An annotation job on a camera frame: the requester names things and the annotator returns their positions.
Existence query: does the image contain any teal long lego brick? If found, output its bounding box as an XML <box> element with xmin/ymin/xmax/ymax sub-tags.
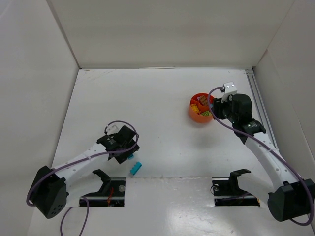
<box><xmin>129</xmin><ymin>162</ymin><xmax>142</xmax><ymax>176</ymax></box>

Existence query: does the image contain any lime green lego brick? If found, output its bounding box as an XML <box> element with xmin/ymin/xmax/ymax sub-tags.
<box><xmin>200</xmin><ymin>111</ymin><xmax>212</xmax><ymax>117</ymax></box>

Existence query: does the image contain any brown lego brick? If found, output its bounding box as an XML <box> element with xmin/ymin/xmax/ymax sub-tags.
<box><xmin>199</xmin><ymin>96</ymin><xmax>208</xmax><ymax>106</ymax></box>

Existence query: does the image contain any yellow orange long lego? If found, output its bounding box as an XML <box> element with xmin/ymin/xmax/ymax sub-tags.
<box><xmin>190</xmin><ymin>104</ymin><xmax>200</xmax><ymax>114</ymax></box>

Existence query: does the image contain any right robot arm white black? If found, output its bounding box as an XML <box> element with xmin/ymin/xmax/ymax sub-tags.
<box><xmin>208</xmin><ymin>92</ymin><xmax>315</xmax><ymax>226</ymax></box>

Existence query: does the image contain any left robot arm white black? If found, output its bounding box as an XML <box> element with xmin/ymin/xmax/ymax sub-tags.
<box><xmin>26</xmin><ymin>121</ymin><xmax>140</xmax><ymax>219</ymax></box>

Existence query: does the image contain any orange round divided container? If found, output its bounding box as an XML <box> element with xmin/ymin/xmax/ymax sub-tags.
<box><xmin>189</xmin><ymin>93</ymin><xmax>214</xmax><ymax>123</ymax></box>

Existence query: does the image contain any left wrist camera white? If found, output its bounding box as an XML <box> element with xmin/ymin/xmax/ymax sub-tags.
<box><xmin>104</xmin><ymin>124</ymin><xmax>119</xmax><ymax>135</ymax></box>

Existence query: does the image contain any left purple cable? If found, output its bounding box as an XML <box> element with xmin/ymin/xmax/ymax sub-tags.
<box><xmin>26</xmin><ymin>120</ymin><xmax>140</xmax><ymax>236</ymax></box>

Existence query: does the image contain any purple cable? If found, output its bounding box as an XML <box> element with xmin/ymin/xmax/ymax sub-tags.
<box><xmin>26</xmin><ymin>120</ymin><xmax>140</xmax><ymax>236</ymax></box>
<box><xmin>206</xmin><ymin>86</ymin><xmax>314</xmax><ymax>226</ymax></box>

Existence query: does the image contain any aluminium rail right side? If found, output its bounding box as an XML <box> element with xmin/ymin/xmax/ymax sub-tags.
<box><xmin>245</xmin><ymin>69</ymin><xmax>278</xmax><ymax>148</ymax></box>

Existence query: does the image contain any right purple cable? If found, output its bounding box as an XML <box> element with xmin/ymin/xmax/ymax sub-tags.
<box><xmin>206</xmin><ymin>86</ymin><xmax>314</xmax><ymax>226</ymax></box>

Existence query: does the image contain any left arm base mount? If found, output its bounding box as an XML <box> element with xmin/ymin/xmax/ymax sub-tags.
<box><xmin>79</xmin><ymin>169</ymin><xmax>126</xmax><ymax>207</ymax></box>

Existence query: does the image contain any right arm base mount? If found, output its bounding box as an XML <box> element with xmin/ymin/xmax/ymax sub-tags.
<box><xmin>210</xmin><ymin>169</ymin><xmax>260</xmax><ymax>207</ymax></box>

